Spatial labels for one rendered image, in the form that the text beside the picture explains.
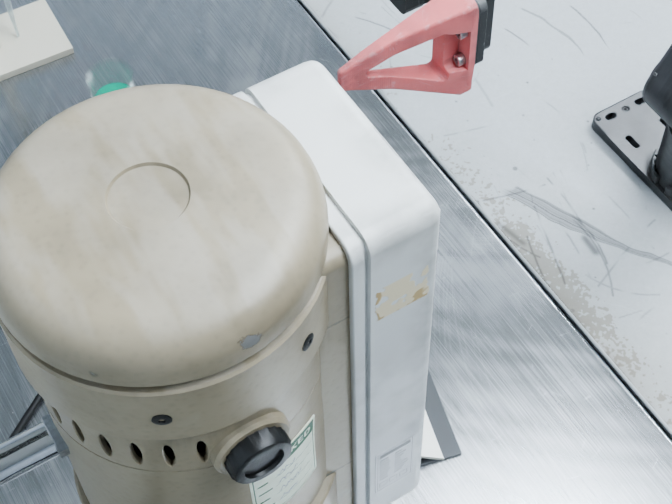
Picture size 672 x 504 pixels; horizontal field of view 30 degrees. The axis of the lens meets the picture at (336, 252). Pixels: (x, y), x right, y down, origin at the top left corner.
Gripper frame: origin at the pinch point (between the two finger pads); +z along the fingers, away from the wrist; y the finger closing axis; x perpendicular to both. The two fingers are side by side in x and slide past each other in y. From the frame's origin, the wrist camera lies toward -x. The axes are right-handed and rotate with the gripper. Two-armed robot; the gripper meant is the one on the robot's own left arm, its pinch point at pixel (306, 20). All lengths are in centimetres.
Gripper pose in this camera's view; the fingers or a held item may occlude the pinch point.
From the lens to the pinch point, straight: 70.8
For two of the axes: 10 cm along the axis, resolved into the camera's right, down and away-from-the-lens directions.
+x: 0.3, 5.7, 8.2
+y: 5.2, 6.9, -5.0
